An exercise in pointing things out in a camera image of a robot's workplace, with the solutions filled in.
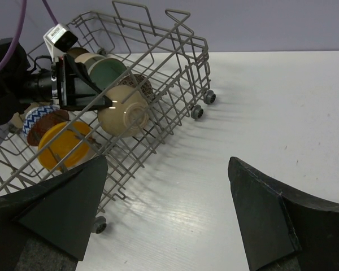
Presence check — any red blue patterned bowl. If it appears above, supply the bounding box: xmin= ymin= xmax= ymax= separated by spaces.
xmin=23 ymin=105 xmax=69 ymax=147

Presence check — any yellow bowl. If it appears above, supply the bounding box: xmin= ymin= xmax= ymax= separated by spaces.
xmin=38 ymin=121 xmax=91 ymax=170

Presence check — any plain white bowl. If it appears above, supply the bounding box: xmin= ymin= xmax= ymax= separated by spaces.
xmin=75 ymin=53 xmax=105 ymax=69

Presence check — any teal glazed bowl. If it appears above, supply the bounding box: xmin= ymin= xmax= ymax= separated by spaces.
xmin=88 ymin=58 xmax=127 ymax=90

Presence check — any patterned mosaic bowl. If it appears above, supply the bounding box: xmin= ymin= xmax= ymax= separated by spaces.
xmin=117 ymin=73 xmax=155 ymax=101

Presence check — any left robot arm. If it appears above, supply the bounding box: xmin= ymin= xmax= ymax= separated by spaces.
xmin=0 ymin=45 xmax=113 ymax=125

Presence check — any black dark bowl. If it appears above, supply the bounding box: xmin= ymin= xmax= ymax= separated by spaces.
xmin=97 ymin=85 xmax=149 ymax=137

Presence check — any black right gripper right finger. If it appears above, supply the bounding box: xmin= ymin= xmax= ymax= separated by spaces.
xmin=228 ymin=157 xmax=339 ymax=270

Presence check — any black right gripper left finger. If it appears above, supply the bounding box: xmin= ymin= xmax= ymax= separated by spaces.
xmin=0 ymin=156 xmax=108 ymax=261

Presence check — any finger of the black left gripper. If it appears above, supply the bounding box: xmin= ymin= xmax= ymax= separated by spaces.
xmin=60 ymin=95 xmax=112 ymax=111
xmin=63 ymin=54 xmax=102 ymax=95

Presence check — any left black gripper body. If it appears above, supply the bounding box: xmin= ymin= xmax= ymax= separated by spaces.
xmin=16 ymin=55 xmax=76 ymax=109

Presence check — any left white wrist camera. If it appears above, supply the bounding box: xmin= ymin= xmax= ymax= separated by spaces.
xmin=43 ymin=24 xmax=78 ymax=59

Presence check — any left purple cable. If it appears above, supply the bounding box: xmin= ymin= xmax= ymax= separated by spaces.
xmin=0 ymin=0 xmax=59 ymax=81

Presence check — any white bowl top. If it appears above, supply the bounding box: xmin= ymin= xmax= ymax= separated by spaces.
xmin=10 ymin=102 xmax=40 ymax=129

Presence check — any grey wire dish rack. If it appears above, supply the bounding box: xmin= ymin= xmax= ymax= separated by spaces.
xmin=0 ymin=1 xmax=216 ymax=233

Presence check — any brown ribbed bowl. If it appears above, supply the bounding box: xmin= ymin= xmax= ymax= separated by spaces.
xmin=67 ymin=47 xmax=89 ymax=59

